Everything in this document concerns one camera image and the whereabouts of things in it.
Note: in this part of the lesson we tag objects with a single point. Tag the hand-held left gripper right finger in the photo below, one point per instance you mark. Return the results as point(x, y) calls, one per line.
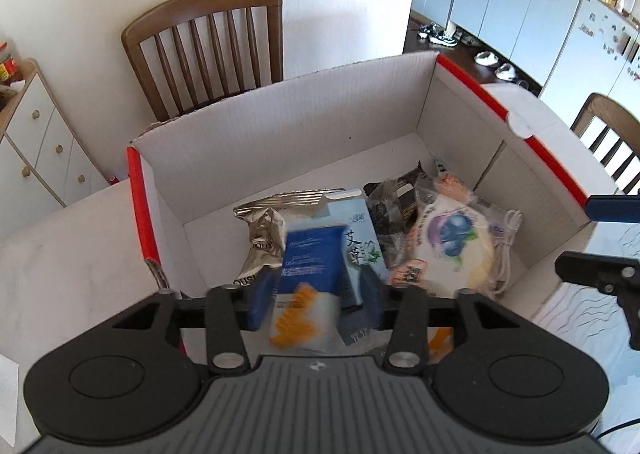
point(372, 304)

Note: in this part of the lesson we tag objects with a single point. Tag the white shoe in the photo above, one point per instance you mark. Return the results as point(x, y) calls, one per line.
point(486, 58)
point(506, 71)

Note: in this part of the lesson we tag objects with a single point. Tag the red can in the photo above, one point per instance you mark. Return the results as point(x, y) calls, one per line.
point(7, 64)

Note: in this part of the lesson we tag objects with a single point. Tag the blue cracker packet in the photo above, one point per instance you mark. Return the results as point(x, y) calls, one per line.
point(310, 254)

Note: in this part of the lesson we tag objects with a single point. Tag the red cardboard box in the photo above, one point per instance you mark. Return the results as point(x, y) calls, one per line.
point(300, 134)

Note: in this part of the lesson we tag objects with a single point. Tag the wooden chair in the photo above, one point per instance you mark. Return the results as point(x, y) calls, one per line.
point(200, 9)
point(610, 109)

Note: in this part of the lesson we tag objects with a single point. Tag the blue white packet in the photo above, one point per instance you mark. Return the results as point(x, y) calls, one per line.
point(360, 339)

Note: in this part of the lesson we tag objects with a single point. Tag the silver foil packet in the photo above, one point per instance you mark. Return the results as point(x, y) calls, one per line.
point(265, 234)

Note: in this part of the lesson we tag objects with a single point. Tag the black snack packet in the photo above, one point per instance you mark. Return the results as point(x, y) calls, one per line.
point(390, 209)

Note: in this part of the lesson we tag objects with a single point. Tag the white side cabinet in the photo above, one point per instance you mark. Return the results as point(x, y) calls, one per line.
point(40, 149)

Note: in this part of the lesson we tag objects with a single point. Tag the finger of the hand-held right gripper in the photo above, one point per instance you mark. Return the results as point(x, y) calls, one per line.
point(600, 269)
point(615, 208)

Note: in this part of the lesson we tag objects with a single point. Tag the white paper sheet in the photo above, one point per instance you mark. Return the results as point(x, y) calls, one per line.
point(7, 394)

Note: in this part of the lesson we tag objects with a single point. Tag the light blue carton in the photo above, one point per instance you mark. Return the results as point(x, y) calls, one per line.
point(361, 244)

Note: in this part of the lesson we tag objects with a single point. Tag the white snack packet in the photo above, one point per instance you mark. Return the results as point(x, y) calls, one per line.
point(450, 184)

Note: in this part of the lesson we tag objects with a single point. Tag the blueberry bread packet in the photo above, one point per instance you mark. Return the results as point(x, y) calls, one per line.
point(450, 234)

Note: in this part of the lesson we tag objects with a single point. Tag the black white sneaker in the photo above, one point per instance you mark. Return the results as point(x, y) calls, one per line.
point(444, 38)
point(427, 31)

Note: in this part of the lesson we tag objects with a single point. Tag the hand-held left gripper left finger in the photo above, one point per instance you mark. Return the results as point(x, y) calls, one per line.
point(261, 301)

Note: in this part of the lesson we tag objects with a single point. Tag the light blue sticker cabinet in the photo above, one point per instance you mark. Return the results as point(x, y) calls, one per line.
point(595, 59)

